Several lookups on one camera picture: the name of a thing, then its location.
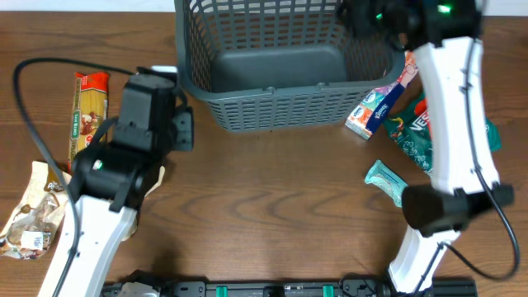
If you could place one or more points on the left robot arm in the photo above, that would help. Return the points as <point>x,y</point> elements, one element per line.
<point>113,174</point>

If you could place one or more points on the teal wet wipes packet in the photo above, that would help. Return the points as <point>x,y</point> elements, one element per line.
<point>386,180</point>

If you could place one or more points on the orange spaghetti packet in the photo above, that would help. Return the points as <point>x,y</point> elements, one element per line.
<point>90,101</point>

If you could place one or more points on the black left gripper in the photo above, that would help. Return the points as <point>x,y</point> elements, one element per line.
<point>184,120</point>

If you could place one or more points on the Kleenex tissue multipack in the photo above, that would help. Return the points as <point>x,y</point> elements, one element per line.
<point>368,116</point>

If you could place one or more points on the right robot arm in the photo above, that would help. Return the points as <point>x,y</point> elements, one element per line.
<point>445,37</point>

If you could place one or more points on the green Nescafe coffee bag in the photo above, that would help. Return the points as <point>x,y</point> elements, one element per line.
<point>410,130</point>

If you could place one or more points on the grey plastic laundry basket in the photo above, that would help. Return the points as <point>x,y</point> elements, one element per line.
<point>263,65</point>

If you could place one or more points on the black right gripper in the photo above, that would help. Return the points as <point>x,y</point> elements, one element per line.
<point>355,11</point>

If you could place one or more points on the beige snack bag brown label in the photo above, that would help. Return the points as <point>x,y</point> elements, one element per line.
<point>33,224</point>

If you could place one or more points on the black mounting rail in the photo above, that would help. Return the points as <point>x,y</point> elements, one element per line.
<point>141,283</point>

